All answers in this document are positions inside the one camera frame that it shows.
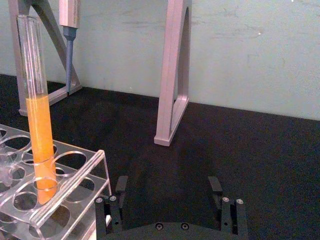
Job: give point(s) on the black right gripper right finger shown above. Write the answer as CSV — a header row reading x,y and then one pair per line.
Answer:
x,y
233,215

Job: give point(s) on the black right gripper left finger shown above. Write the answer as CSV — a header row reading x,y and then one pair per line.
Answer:
x,y
108,215

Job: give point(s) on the clear acrylic test tube rack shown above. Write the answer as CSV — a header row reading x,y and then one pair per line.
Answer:
x,y
72,181

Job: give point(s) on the black table cloth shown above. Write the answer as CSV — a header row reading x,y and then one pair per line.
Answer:
x,y
225,140

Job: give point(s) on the test tube with orange liquid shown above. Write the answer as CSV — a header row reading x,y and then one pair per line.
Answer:
x,y
40,130

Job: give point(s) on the grey pipette with blue-grey tip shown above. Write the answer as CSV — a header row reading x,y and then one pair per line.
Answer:
x,y
70,15

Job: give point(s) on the grey pipette stand frame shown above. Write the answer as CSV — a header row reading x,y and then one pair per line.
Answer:
x,y
172,75

